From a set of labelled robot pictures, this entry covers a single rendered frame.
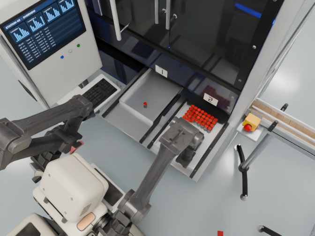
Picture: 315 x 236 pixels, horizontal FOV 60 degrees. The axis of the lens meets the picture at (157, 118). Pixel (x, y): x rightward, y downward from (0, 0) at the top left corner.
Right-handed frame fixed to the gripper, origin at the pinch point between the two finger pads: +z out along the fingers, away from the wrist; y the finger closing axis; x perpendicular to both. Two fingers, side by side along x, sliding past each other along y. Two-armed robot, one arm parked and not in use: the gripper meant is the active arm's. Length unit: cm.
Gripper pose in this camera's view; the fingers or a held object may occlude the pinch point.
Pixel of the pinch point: (182, 164)
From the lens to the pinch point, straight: 149.3
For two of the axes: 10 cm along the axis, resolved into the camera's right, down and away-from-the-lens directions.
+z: -1.0, 6.0, 7.9
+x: -8.1, -5.1, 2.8
